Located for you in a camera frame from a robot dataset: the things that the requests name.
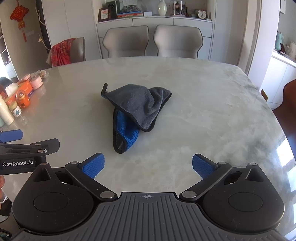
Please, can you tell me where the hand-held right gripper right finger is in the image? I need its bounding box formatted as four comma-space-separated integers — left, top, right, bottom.
179, 153, 270, 202

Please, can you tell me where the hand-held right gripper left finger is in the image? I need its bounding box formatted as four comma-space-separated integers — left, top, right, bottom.
31, 152, 117, 201

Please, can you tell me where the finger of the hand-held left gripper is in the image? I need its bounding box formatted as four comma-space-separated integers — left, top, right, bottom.
0, 138, 60, 155
0, 129, 24, 143

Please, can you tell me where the grey and blue towel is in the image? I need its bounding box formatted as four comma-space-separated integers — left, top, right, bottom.
101, 83, 172, 154

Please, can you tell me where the white bottle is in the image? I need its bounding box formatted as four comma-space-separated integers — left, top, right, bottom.
0, 95, 15, 126

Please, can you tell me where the small jar with cream lid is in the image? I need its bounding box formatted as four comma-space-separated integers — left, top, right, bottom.
9, 102, 23, 119

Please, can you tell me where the orange snow globe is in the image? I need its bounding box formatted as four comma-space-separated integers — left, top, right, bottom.
15, 90, 31, 109

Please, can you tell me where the white tissue pack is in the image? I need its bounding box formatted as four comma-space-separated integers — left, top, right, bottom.
5, 82, 19, 97

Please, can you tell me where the orange box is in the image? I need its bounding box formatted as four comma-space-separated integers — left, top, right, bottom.
17, 82, 33, 97

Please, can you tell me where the clear snack bag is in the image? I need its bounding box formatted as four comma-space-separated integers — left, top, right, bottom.
32, 69, 48, 78

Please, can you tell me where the red patterned cloth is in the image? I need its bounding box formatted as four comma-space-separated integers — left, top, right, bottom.
50, 39, 77, 67

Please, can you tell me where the beige chair with draped cloth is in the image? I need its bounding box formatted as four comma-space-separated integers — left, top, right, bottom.
47, 37, 86, 68

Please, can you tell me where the brown chair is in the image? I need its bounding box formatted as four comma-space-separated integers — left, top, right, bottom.
272, 79, 296, 150

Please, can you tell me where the bare decorative branch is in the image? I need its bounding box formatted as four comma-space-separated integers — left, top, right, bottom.
34, 6, 52, 52

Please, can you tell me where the white side cabinet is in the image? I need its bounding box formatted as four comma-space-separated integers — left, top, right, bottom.
260, 49, 296, 110

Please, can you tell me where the beige dining chair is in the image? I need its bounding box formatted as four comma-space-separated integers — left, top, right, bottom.
102, 25, 150, 58
154, 25, 204, 60

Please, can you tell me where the dark framed flower picture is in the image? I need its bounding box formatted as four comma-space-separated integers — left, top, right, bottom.
97, 8, 112, 23

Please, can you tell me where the teal jug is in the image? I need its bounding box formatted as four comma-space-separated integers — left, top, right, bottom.
275, 31, 285, 51

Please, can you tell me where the green box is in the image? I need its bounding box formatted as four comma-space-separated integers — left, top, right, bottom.
106, 0, 121, 19

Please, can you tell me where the stack of books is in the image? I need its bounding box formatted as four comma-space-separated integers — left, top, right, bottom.
117, 11, 144, 19

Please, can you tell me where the clear display case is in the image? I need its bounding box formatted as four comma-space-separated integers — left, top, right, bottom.
170, 0, 187, 17

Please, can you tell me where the pale ceramic vase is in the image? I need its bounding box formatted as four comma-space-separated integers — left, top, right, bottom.
158, 0, 167, 17

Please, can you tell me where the red knot wall ornament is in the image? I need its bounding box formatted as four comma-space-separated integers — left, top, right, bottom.
9, 0, 29, 42

